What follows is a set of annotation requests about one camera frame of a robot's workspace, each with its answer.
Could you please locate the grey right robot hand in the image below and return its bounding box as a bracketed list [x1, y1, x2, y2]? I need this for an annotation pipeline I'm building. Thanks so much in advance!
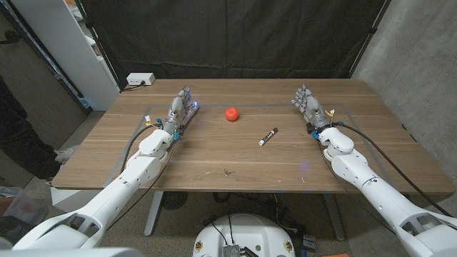
[291, 84, 333, 135]

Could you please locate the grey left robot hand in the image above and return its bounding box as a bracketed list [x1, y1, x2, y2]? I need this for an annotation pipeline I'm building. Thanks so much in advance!
[162, 86, 200, 136]

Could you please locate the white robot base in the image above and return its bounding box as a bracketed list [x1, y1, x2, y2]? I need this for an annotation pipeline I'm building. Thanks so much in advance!
[192, 213, 296, 257]

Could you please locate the brown capped whiteboard marker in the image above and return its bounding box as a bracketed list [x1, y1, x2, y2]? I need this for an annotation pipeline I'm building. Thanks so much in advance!
[258, 127, 278, 146]

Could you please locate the red ball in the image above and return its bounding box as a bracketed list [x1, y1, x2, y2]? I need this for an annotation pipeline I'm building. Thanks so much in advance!
[225, 106, 240, 122]

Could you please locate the white power strip box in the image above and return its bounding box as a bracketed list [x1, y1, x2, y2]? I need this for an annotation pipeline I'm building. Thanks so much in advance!
[126, 72, 156, 86]

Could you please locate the black round fan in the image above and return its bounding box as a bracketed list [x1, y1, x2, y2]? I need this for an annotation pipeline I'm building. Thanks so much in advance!
[160, 191, 189, 211]

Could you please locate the black backdrop curtain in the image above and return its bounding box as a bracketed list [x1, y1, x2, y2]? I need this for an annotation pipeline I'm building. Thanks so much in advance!
[79, 0, 388, 90]

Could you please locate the black backdrop stand pole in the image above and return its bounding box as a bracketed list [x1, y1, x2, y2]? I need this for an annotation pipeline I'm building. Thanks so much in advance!
[348, 0, 392, 79]
[73, 0, 124, 92]

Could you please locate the grey table leg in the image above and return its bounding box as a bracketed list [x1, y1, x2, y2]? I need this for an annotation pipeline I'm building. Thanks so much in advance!
[323, 193, 346, 242]
[144, 191, 164, 237]

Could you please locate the white tall cabinet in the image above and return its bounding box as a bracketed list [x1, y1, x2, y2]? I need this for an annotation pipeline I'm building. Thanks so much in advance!
[10, 0, 121, 111]

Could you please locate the clear plastic storage bin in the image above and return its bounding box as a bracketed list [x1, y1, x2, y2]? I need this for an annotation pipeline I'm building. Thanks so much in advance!
[0, 185, 49, 226]

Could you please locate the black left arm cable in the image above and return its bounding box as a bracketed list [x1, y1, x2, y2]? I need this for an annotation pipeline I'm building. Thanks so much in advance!
[120, 123, 164, 174]

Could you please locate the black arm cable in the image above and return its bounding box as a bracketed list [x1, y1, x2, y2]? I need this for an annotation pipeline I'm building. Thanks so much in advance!
[335, 121, 453, 217]
[120, 123, 164, 174]

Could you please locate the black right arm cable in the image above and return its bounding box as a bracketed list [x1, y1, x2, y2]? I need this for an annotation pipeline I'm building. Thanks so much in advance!
[335, 121, 453, 217]

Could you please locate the black door handle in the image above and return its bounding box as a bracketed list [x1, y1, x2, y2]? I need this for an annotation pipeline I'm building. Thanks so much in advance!
[0, 30, 22, 46]

